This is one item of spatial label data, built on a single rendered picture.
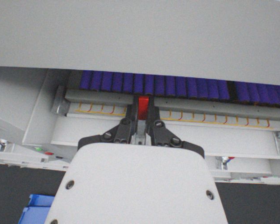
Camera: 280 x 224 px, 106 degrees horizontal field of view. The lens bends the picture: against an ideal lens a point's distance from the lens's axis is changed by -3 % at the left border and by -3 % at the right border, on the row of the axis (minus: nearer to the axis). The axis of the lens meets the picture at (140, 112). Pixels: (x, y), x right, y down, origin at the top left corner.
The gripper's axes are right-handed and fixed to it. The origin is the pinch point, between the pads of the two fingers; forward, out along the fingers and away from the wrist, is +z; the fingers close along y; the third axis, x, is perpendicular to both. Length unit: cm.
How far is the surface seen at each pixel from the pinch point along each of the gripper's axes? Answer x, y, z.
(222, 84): 0.1, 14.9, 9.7
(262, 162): -24.9, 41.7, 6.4
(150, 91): -1.2, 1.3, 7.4
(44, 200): -99, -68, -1
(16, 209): -101, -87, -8
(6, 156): -45, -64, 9
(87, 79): -0.5, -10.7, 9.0
